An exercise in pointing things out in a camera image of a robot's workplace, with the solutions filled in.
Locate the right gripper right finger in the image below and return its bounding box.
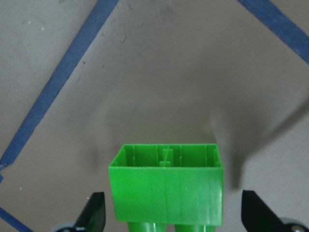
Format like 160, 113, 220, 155
241, 190, 284, 232

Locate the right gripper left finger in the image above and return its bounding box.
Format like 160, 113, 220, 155
74, 192, 106, 229

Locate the green toy block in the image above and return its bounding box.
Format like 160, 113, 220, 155
108, 144, 224, 232

